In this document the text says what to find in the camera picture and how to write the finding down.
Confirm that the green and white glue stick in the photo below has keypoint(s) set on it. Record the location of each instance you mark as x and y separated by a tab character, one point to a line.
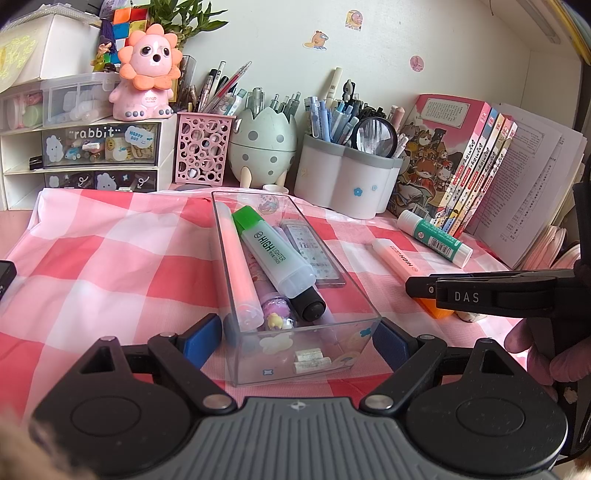
434	235

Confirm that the green bamboo plant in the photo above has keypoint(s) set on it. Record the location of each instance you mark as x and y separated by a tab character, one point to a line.
180	18

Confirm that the white wall rail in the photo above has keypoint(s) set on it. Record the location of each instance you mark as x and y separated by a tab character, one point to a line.
547	21

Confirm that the bunch of blue and pink pens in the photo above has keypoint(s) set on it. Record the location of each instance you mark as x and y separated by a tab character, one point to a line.
332	115

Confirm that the small pink wall sticker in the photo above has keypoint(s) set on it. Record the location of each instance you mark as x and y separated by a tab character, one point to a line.
417	62

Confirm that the white box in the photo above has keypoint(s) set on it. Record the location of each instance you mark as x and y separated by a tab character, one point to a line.
60	46

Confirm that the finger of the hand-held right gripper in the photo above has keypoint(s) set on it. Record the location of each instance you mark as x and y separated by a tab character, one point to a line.
466	295

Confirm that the pink checkered cloth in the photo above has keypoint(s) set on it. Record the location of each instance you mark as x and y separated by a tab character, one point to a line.
115	258

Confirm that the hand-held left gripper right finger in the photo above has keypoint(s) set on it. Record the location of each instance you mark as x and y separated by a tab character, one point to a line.
388	342

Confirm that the colourful puzzle cube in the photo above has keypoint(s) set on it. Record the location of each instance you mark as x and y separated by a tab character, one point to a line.
131	23

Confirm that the person's right hand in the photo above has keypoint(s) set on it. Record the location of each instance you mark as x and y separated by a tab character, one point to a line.
531	350

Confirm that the stack of printed paper booklets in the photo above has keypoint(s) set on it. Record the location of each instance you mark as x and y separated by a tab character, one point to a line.
540	175

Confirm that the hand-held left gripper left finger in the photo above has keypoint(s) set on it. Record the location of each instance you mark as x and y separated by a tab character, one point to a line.
203	333

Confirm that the clear storage drawers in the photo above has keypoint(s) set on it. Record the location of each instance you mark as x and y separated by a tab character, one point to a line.
69	97

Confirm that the small gnome figurine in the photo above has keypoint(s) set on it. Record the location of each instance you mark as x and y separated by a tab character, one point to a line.
105	41

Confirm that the bunch of red and white pens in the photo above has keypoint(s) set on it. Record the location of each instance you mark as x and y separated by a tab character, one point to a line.
217	92

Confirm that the stack of pink folders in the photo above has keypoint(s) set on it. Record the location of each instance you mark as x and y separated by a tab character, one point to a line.
554	244

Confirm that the pink highlighter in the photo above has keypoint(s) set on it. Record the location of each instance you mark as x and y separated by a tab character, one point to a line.
235	263

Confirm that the grey flower-shaped pen holder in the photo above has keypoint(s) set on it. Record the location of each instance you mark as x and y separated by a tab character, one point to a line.
341	184

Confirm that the pink perforated pen basket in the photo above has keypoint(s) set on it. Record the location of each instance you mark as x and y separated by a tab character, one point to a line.
203	147

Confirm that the clear plastic tray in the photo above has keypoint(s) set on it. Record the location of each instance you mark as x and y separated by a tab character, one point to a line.
355	304

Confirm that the black magnifying glass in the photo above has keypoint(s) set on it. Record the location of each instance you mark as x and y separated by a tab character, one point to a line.
375	137

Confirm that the round pink wall sticker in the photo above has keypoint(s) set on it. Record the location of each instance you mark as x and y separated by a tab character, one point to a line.
353	19

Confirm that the green highlighter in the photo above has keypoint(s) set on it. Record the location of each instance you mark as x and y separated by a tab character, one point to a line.
272	254

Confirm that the pink lion toy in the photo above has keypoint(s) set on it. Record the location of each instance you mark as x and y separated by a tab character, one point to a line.
150	78

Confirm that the clear acrylic box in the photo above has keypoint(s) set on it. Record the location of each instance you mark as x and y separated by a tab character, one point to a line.
187	87

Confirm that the bunch of grey gel pens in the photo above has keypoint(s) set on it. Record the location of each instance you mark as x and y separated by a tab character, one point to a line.
277	104

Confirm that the white printed drawer organizer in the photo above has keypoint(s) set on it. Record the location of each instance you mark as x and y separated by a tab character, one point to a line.
92	152

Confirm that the pale yellow paper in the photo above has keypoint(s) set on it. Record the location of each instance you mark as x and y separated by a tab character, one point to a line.
16	60

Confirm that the egg-shaped pen holder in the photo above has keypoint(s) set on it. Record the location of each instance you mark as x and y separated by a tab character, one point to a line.
263	147

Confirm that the brown animal wall sticker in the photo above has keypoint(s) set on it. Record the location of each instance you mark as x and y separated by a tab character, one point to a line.
316	40

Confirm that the purple printed pen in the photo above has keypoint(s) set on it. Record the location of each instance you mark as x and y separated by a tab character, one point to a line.
272	295

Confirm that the white tape roll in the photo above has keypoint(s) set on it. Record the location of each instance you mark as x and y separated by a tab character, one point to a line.
275	188

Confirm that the small white eraser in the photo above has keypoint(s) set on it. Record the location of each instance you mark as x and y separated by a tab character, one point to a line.
311	366
308	354

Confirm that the pencil lead refill case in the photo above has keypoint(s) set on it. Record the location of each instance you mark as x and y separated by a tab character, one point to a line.
314	254

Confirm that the orange highlighter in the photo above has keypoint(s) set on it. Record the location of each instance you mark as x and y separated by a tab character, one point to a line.
401	258

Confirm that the black flat device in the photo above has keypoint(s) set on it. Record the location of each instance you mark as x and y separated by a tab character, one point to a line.
7	277

